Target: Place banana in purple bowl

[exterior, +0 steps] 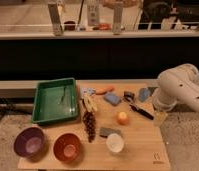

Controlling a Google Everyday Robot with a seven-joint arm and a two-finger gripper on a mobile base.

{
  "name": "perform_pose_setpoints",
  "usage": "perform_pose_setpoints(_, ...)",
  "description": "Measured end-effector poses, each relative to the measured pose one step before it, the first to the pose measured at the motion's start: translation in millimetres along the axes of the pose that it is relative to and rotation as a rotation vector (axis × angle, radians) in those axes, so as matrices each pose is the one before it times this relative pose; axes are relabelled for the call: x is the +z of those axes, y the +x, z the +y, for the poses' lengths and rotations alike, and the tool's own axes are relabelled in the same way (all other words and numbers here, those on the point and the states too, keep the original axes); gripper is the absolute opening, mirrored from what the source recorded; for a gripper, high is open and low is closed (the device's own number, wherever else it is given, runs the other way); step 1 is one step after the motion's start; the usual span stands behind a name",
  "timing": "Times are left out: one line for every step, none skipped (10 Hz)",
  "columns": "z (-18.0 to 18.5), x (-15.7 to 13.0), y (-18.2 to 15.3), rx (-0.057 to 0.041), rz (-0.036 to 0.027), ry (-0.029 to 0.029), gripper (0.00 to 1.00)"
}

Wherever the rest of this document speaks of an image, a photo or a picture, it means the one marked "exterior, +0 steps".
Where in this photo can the yellow banana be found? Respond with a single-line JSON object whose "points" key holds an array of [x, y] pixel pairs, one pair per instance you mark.
{"points": [[90, 105]]}

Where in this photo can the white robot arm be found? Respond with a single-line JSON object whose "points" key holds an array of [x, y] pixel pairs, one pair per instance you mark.
{"points": [[175, 85]]}

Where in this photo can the dark red background bowl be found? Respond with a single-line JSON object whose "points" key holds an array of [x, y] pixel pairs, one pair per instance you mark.
{"points": [[69, 25]]}

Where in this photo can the orange-red bowl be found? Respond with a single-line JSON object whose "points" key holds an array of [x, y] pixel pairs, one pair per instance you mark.
{"points": [[67, 147]]}

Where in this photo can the purple bowl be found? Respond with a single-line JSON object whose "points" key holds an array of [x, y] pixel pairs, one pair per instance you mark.
{"points": [[29, 142]]}

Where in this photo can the orange carrot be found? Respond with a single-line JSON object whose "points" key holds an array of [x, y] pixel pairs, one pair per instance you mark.
{"points": [[104, 90]]}

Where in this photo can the light blue cloth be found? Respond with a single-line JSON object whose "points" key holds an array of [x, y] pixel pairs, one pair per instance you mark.
{"points": [[89, 91]]}

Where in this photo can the blue sponge block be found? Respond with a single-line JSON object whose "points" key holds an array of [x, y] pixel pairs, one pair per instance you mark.
{"points": [[112, 98]]}

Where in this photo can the small dark can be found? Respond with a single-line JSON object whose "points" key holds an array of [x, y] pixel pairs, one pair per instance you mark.
{"points": [[129, 95]]}

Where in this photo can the dark red grape bunch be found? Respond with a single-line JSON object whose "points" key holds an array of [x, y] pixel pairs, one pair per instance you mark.
{"points": [[90, 125]]}

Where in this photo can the orange fruit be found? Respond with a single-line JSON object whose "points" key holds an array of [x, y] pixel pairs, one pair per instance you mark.
{"points": [[122, 118]]}

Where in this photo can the blue-grey block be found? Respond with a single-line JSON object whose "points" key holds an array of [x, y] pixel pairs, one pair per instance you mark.
{"points": [[144, 93]]}

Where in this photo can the wooden board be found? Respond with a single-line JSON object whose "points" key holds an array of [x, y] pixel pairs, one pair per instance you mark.
{"points": [[144, 149]]}

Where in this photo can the grey rectangular block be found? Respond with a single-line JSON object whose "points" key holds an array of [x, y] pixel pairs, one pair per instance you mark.
{"points": [[105, 132]]}

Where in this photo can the green plastic tray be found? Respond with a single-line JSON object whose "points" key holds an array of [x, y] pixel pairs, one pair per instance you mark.
{"points": [[55, 101]]}

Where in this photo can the white cup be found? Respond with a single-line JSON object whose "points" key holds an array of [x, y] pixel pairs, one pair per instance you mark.
{"points": [[115, 143]]}

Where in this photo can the person in background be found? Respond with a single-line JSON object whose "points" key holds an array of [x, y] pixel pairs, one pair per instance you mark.
{"points": [[155, 11]]}

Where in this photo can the black handled knife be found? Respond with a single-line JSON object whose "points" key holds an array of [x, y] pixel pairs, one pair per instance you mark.
{"points": [[142, 112]]}

